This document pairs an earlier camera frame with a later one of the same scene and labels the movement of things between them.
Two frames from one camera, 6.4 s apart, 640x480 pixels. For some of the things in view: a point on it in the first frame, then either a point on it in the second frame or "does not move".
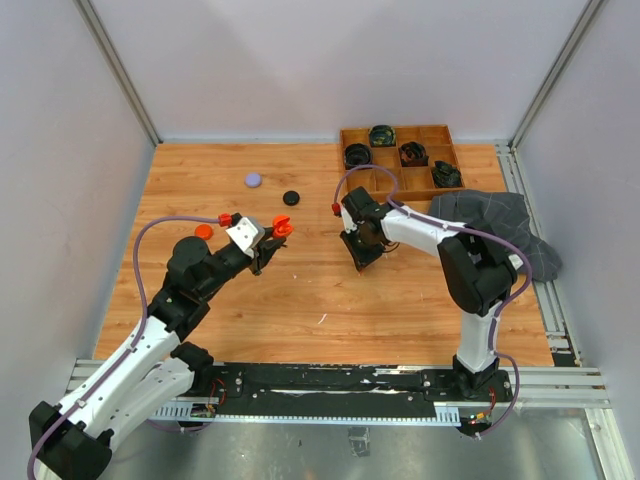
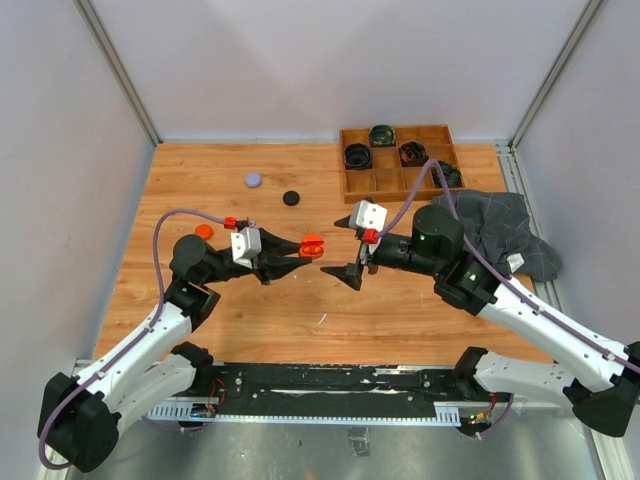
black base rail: [267, 391] does not move
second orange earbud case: [203, 231] does not move
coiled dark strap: [446, 175] does not move
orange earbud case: [282, 226] -> [311, 245]
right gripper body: [362, 235] -> [394, 251]
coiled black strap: [356, 154] does not move
